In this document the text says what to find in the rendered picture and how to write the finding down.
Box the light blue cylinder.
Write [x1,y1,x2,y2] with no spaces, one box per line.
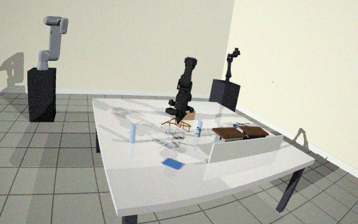
[129,123,137,143]
[195,120,203,137]

